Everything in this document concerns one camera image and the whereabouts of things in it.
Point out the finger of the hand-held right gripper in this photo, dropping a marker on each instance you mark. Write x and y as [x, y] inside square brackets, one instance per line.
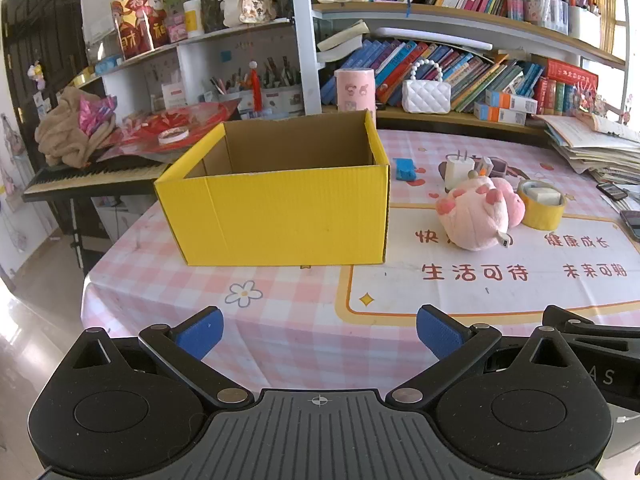
[600, 332]

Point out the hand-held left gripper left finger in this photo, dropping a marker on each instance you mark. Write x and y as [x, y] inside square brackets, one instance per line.
[200, 332]

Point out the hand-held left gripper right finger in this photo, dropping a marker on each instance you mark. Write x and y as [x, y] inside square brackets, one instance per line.
[440, 332]

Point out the pink plush toy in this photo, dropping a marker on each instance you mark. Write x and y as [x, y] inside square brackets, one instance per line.
[475, 215]

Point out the yellow tape roll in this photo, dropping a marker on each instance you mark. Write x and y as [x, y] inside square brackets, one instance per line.
[530, 215]

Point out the yellow cardboard box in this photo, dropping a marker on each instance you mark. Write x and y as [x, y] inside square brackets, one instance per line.
[280, 215]

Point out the small white eraser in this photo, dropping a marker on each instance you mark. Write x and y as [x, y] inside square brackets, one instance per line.
[545, 195]

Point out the white charger plug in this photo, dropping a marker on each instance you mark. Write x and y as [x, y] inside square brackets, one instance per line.
[457, 172]

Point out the blue toy block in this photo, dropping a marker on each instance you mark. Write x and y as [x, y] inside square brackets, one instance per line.
[404, 170]

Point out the small white charger cube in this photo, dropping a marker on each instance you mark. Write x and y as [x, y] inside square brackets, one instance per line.
[485, 165]

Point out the small purple box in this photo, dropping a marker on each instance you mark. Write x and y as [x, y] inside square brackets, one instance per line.
[504, 165]

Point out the black keyboard stand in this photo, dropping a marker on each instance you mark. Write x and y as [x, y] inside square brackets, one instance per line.
[76, 235]

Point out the black piano keyboard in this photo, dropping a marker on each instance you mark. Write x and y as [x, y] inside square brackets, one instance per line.
[100, 175]

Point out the stack of papers and workbooks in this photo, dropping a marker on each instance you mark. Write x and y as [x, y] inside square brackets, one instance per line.
[590, 145]

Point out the white red tape roll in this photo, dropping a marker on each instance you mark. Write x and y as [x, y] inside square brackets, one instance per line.
[172, 135]

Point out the red gift packaging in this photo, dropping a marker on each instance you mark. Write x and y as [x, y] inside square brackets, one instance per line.
[145, 130]

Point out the orange blue white carton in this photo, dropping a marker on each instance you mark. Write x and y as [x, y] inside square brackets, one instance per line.
[510, 101]
[500, 114]

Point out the iridescent tinsel decoration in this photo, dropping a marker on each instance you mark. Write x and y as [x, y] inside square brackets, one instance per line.
[590, 101]

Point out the blue hardcover book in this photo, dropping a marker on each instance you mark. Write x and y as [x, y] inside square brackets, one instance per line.
[570, 99]

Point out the white quilted handbag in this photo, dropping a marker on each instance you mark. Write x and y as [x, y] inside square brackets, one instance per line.
[425, 96]

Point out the green hardcover book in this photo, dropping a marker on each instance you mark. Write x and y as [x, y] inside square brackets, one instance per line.
[560, 98]

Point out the white box red label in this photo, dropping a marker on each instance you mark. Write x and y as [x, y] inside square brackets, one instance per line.
[175, 95]

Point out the red hardcover book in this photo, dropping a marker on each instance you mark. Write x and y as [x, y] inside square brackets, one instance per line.
[552, 97]
[541, 96]

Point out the beige cloth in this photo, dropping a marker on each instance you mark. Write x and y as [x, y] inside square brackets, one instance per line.
[60, 135]

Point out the pink patterned plastic bag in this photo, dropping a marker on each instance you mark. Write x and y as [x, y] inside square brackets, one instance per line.
[95, 110]

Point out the white pen organizer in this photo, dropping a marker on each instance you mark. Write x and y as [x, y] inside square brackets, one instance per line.
[280, 97]

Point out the red tassel ornament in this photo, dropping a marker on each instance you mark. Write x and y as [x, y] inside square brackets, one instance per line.
[256, 87]

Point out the pink cylinder container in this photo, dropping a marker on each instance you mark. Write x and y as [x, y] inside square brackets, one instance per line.
[355, 90]

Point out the thick red dictionary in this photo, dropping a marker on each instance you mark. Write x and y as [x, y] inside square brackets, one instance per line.
[570, 74]

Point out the long row of colourful books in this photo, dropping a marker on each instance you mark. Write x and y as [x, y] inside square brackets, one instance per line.
[390, 60]

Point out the beige book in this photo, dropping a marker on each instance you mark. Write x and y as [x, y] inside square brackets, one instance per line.
[345, 40]

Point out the small hanging toy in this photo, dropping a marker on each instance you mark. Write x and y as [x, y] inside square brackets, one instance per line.
[35, 72]

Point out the white bottle yellow label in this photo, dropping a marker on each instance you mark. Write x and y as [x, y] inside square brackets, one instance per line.
[193, 20]

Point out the red fortune figure decoration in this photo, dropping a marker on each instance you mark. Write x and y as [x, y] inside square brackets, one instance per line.
[132, 25]

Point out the white bookshelf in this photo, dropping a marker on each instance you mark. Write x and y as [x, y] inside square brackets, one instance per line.
[305, 35]

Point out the row of yellow books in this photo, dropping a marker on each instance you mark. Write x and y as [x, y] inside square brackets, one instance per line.
[605, 15]

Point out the clear holder with markers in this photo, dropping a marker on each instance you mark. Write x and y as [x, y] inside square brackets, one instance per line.
[540, 5]

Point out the dark wooden door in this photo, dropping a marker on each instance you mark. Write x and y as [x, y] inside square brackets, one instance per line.
[45, 35]

